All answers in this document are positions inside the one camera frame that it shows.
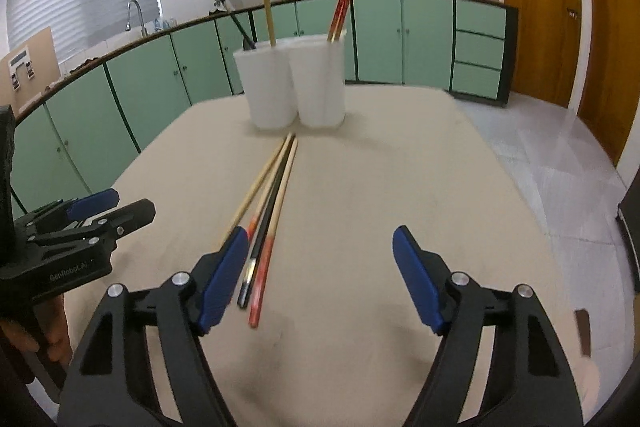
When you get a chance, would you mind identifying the brown wooden board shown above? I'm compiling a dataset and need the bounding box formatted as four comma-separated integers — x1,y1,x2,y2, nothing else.
0,27,59,118

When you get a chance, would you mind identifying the bamboo chopstick with red end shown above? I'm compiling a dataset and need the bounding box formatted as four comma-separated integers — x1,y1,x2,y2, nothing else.
327,0,355,42
247,137,300,328
332,0,360,42

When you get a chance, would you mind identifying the plain bamboo chopstick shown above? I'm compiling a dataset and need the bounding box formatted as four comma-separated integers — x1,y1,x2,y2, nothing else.
219,132,294,253
258,0,277,48

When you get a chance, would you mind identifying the white two-compartment utensil holder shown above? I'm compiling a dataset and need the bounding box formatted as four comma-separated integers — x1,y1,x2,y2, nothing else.
233,33,347,130

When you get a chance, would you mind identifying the brown wooden door frame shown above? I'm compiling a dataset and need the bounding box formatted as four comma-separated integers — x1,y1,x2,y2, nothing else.
575,0,640,168

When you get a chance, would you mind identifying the brown wooden door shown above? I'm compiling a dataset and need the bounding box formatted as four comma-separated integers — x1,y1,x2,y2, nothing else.
492,0,584,108

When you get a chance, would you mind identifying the person's left hand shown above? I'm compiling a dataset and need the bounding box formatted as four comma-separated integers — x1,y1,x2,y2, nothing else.
0,294,74,363

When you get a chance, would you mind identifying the metal kitchen faucet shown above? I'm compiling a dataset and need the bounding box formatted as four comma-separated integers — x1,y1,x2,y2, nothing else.
125,0,149,38

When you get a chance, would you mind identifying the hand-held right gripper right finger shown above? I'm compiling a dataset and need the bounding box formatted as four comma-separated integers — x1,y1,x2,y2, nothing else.
391,225,585,427

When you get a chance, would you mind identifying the black framed board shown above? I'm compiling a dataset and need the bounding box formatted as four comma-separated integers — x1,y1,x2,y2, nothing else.
616,184,640,294

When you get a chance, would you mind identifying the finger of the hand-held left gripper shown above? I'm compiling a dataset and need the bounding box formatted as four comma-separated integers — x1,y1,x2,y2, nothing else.
27,199,157,253
15,188,121,234

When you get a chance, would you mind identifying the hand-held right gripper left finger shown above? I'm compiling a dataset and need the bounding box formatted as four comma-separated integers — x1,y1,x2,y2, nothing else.
57,226,250,427

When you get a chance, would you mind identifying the black chopstick with patterned end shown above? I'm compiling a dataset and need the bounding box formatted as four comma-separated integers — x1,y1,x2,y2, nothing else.
236,136,297,309

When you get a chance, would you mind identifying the white bracket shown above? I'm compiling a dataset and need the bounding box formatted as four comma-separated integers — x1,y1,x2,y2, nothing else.
9,49,35,92

